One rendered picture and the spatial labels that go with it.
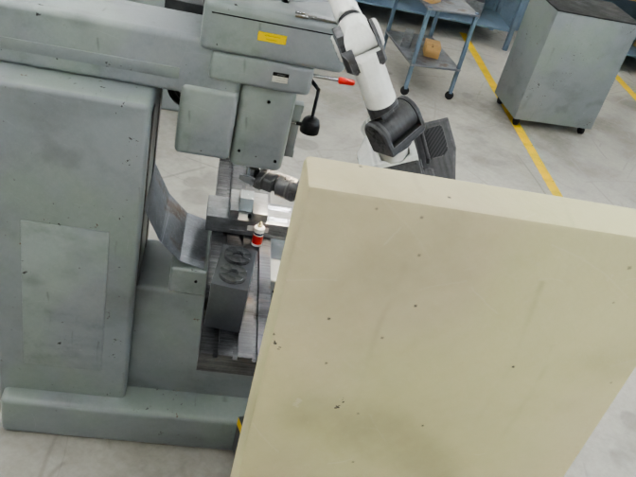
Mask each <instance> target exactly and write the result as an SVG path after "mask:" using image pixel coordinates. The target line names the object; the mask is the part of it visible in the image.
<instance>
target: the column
mask: <svg viewBox="0 0 636 477"><path fill-rule="evenodd" d="M162 95H163V89H162V88H157V87H151V86H146V85H140V84H134V83H128V82H124V81H118V80H112V79H102V78H96V77H91V76H85V75H80V74H74V73H68V72H63V71H58V70H52V69H46V68H41V67H35V66H29V65H24V64H19V63H13V62H2V61H0V392H1V396H2V395H3V392H4V389H5V388H6V387H17V388H26V389H36V390H45V391H55V392H65V393H74V394H84V395H93V396H103V397H111V398H123V397H124V396H125V394H126V389H127V382H128V373H129V362H130V352H131V341H132V331H133V311H134V301H135V291H136V286H137V284H138V280H139V275H140V267H141V263H142V258H143V255H144V251H145V247H146V246H147V242H148V237H149V228H150V220H149V218H148V216H147V214H146V212H145V210H144V207H145V205H146V201H147V197H148V192H149V188H150V181H151V177H152V173H153V171H154V167H155V162H156V152H157V143H158V133H159V124H160V114H161V105H162Z"/></svg>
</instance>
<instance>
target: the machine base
mask: <svg viewBox="0 0 636 477"><path fill-rule="evenodd" d="M247 402H248V398H245V397H227V396H218V395H208V394H199V393H190V392H181V391H172V390H163V389H153V388H145V387H135V386H128V385H127V389H126V394H125V396H124V397H103V396H93V395H84V394H74V393H65V392H55V391H46V390H36V389H26V388H17V387H6V388H5V389H4V392H3V395H2V396H1V416H2V426H3V428H4V429H5V430H12V431H21V432H32V433H52V434H62V435H73V436H83V437H94V438H104V439H114V440H125V441H135V442H146V443H156V444H167V445H177V446H187V447H197V448H208V449H218V450H229V451H232V450H233V449H232V446H233V442H234V437H235V433H236V429H237V422H238V418H239V417H240V416H244V415H245V411H246V407H247Z"/></svg>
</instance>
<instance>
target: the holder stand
mask: <svg viewBox="0 0 636 477"><path fill-rule="evenodd" d="M256 254H257V251H255V250H250V249H246V248H243V247H241V246H233V245H228V244H223V245H222V247H221V252H220V256H219V259H218V262H217V266H216V269H215V272H214V275H213V278H212V281H211V286H210V292H209V297H208V303H207V309H206V315H205V320H204V325H205V326H206V327H213V328H218V329H223V330H228V331H233V332H236V333H239V332H240V328H241V323H242V319H243V315H244V311H245V307H246V303H247V298H248V294H249V290H250V285H251V281H252V276H253V271H254V267H255V262H256Z"/></svg>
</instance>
